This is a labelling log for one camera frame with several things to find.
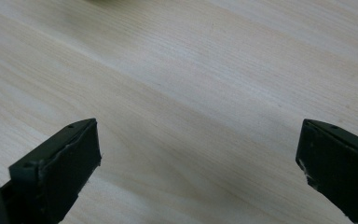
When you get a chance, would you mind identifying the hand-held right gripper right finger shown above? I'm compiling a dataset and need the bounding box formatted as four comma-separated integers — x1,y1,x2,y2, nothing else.
295,118,358,224

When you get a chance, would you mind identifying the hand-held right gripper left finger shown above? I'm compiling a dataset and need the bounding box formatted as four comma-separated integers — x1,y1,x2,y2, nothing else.
0,118,103,224

